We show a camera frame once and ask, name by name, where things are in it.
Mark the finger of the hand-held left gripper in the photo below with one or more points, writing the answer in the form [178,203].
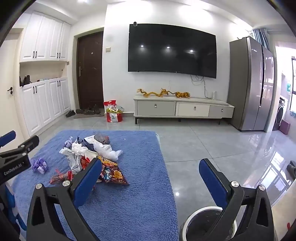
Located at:
[8,137]
[30,143]

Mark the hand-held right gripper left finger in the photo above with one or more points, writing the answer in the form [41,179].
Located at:
[86,183]

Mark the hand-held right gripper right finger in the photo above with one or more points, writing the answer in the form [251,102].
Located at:
[212,183]

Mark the red snack packet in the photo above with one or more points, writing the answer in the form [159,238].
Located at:
[113,172]

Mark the white tissue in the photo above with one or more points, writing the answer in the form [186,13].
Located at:
[78,148]

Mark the clear plastic bag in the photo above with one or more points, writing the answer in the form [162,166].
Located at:
[108,151]

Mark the white round waste bin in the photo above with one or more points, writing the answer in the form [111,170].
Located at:
[201,224]

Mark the white printed packet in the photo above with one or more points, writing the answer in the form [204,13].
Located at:
[74,163]

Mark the purple wrapper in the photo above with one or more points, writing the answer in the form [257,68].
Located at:
[39,165]

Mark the small red wrapper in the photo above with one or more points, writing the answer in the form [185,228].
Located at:
[60,178]

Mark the white base cabinet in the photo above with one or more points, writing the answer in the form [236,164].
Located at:
[41,106]

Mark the small purple packet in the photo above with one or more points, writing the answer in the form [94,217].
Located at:
[69,142]

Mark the blue white plastic item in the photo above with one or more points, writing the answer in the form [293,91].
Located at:
[10,204]

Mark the blue white carton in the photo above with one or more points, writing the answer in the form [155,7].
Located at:
[89,141]

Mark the dark grey crumpled bag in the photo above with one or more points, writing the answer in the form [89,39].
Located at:
[101,138]

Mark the blue fluffy blanket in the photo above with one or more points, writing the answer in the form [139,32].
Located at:
[129,208]

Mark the black shoe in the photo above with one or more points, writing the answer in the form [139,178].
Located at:
[70,113]

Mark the black handbag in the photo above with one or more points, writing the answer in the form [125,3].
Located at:
[26,81]

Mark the white door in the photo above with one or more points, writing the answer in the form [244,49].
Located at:
[9,69]

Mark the dark shoes pile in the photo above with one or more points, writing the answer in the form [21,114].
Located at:
[91,110]

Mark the red white shopping bag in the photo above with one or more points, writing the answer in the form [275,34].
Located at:
[114,117]

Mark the grey slippers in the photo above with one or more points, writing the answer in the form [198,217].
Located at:
[291,170]

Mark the dark brown door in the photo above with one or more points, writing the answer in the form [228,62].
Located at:
[90,76]

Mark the purple box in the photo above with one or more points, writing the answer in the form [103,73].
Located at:
[285,128]

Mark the white television cabinet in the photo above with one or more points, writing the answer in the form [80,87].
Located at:
[157,108]

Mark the golden tiger figurine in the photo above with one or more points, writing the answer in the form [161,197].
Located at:
[182,94]

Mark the dark washing machine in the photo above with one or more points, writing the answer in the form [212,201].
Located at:
[279,115]

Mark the silver refrigerator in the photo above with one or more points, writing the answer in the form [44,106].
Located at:
[254,88]

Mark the golden dragon figurine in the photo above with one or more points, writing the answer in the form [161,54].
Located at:
[150,93]

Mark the window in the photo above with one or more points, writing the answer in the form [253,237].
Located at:
[293,85]

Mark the blue curtain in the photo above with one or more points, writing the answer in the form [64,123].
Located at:
[261,38]

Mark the white wall cabinet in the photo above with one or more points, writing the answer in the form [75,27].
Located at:
[44,39]

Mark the black wall television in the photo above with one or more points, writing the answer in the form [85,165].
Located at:
[171,51]

